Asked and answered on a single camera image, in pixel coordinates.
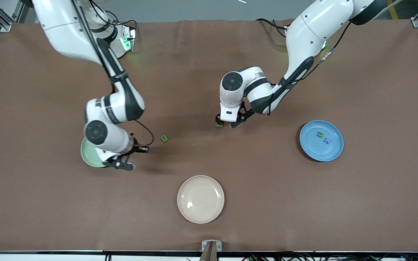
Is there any light green plate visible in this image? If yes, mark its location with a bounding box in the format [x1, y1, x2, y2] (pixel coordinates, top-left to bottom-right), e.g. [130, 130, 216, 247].
[81, 138, 108, 168]

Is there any brown table cover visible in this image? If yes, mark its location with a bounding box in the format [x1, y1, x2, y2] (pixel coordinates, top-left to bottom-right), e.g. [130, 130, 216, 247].
[0, 19, 418, 252]

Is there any beige plate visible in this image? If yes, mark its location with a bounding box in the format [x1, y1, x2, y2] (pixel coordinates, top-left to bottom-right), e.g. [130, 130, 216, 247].
[177, 175, 225, 224]

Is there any blue plate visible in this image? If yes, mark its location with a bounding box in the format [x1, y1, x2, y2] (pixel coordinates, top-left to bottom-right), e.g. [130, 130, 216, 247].
[299, 120, 344, 162]

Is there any black left arm base cable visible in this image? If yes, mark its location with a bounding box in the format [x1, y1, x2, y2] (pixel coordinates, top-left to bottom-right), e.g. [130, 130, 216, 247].
[255, 18, 290, 38]

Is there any black arm base cable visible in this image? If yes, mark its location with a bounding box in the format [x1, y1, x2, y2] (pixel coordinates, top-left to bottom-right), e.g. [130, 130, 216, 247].
[255, 18, 290, 38]
[100, 10, 139, 33]

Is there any grey metal camera bracket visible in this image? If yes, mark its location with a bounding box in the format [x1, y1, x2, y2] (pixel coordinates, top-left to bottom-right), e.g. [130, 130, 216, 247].
[200, 240, 222, 261]

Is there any black right arm base cable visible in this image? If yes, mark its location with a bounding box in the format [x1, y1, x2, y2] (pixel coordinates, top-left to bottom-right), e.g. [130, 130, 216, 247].
[100, 10, 139, 33]

